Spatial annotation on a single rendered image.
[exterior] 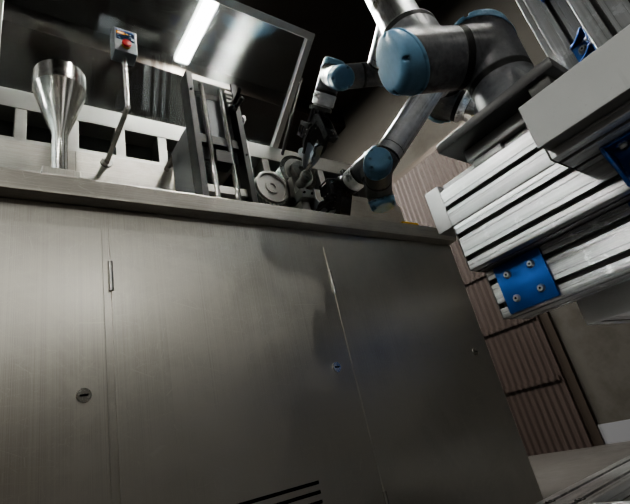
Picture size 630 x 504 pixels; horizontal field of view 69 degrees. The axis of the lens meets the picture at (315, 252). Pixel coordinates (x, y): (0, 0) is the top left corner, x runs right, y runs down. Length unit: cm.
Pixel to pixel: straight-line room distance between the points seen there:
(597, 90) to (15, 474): 89
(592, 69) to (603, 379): 314
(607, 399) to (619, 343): 38
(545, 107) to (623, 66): 9
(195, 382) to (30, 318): 28
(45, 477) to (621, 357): 334
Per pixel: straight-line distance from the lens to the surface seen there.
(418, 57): 88
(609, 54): 68
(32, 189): 91
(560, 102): 68
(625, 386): 365
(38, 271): 86
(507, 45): 96
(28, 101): 186
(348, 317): 108
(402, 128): 129
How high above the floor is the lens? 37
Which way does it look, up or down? 23 degrees up
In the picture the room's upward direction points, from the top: 13 degrees counter-clockwise
